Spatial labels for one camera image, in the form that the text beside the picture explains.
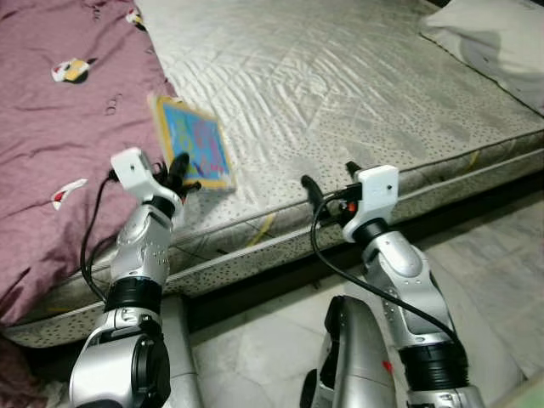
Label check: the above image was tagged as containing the colourful children's book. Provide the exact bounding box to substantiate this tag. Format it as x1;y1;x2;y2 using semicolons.
149;93;236;190

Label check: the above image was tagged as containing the white pillow with green leaf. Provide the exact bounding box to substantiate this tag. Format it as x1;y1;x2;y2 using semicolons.
419;0;544;116

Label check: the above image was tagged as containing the white quilted mattress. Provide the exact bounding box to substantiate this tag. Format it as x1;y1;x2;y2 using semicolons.
4;0;544;348

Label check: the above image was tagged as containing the dark bed base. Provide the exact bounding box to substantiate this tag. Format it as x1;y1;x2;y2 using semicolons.
183;166;544;334

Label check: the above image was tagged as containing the purple patterned blanket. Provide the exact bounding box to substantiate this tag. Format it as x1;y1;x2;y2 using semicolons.
0;0;184;408

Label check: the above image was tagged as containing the grey right robot leg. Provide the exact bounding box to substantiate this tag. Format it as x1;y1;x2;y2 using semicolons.
299;295;400;408

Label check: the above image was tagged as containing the grey robot leg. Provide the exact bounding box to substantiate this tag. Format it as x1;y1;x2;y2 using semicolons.
299;295;400;408
157;293;205;408

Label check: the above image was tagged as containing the grey left robot leg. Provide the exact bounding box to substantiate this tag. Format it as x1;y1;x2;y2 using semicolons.
157;293;205;408

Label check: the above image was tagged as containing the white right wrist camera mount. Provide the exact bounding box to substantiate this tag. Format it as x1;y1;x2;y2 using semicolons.
344;166;400;239

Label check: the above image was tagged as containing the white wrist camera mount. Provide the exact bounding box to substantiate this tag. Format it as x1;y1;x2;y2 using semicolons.
110;148;167;201
344;166;400;239

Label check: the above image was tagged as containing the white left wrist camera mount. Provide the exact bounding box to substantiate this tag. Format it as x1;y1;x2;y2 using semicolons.
110;148;167;201

